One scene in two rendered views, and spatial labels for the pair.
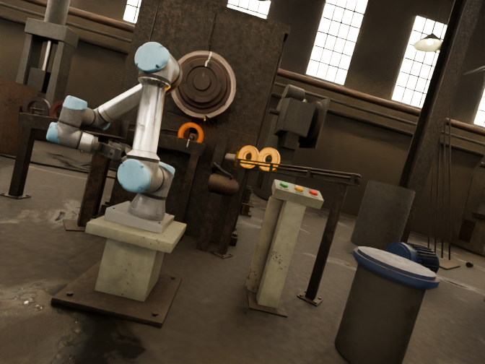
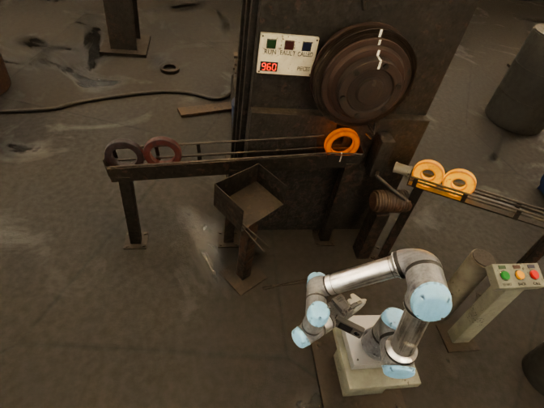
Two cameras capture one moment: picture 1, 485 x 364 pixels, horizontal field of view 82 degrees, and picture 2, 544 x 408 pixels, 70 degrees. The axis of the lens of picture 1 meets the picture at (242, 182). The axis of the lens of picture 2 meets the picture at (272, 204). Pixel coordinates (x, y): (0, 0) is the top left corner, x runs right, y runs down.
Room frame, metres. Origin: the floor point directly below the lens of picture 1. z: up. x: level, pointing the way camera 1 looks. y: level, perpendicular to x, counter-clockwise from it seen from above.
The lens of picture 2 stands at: (0.43, 1.07, 1.89)
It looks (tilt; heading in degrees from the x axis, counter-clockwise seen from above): 44 degrees down; 349
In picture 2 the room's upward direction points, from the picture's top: 11 degrees clockwise
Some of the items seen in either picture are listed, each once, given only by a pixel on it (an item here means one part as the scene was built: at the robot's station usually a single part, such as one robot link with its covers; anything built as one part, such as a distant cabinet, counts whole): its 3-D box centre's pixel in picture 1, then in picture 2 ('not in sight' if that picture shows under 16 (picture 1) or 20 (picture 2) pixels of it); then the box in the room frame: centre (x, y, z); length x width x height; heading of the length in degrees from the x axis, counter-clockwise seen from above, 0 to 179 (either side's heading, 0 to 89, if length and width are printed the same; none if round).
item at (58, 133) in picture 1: (64, 135); (308, 332); (1.10, 0.72, 0.58); 0.11 x 0.08 x 0.09; 123
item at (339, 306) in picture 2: (107, 149); (336, 312); (1.19, 0.59, 0.56); 0.12 x 0.09 x 0.08; 123
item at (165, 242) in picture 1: (142, 227); (373, 350); (1.16, 0.36, 0.28); 0.32 x 0.32 x 0.04; 3
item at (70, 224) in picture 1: (91, 170); (244, 236); (1.72, 0.93, 0.36); 0.26 x 0.20 x 0.72; 129
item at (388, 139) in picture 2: (219, 152); (379, 154); (2.08, 0.22, 0.68); 0.11 x 0.08 x 0.24; 4
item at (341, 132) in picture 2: (190, 135); (342, 143); (2.05, 0.45, 0.75); 0.18 x 0.03 x 0.18; 92
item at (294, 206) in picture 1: (282, 246); (486, 308); (1.36, -0.27, 0.31); 0.24 x 0.16 x 0.62; 94
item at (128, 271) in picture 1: (134, 261); (363, 364); (1.16, 0.36, 0.13); 0.40 x 0.40 x 0.26; 3
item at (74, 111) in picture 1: (76, 113); (316, 313); (1.12, 0.71, 0.67); 0.11 x 0.08 x 0.11; 170
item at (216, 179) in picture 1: (216, 213); (379, 225); (1.93, 0.11, 0.27); 0.22 x 0.13 x 0.53; 94
